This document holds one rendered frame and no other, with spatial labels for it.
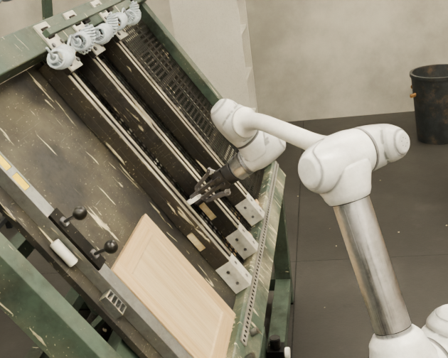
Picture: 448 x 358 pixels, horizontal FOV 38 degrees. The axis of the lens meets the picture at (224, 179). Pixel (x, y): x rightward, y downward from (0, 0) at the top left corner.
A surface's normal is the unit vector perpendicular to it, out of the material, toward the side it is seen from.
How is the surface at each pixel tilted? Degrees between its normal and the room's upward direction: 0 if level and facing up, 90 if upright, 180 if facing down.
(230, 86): 90
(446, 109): 95
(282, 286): 0
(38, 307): 90
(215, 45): 90
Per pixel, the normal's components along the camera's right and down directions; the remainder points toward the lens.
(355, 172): 0.50, -0.03
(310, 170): -0.84, 0.19
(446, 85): -0.02, 0.45
